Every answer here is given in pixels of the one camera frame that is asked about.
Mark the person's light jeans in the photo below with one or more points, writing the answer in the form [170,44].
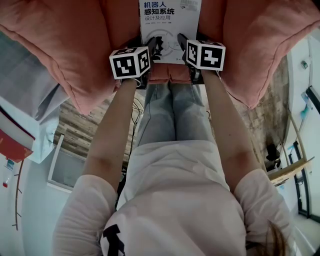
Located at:
[172,115]

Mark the clear plastic bottle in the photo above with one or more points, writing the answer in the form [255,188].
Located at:
[306,97]

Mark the red hardcover book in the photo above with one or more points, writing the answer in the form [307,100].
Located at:
[12,147]

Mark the black window frame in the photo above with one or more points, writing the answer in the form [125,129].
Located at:
[313,97]

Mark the person's white sweatshirt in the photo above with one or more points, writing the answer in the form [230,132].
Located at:
[175,200]

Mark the small black object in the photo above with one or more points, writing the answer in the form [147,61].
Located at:
[272,156]

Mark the person's left forearm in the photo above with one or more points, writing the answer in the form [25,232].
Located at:
[110,140]

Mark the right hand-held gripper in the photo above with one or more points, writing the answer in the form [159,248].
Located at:
[211,57]

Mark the white paperback book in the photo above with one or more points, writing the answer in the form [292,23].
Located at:
[170,22]

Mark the small jar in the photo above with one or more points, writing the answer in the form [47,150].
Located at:
[304,64]

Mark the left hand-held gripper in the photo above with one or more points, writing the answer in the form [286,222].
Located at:
[125,65]

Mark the red-capped plastic bottle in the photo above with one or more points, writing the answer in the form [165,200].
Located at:
[7,175]

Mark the teal brush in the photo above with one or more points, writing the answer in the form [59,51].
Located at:
[304,112]

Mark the person's right forearm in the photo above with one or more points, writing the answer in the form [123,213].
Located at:
[230,135]

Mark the wooden stick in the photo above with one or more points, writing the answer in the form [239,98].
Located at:
[297,135]

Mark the wooden board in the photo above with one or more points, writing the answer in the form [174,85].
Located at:
[290,171]

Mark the white shelf frame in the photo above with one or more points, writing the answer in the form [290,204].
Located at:
[65,170]

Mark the pink cushioned armchair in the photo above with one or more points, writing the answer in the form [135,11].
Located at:
[75,50]

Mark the pale blue table cloth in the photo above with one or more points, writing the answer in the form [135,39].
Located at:
[45,120]

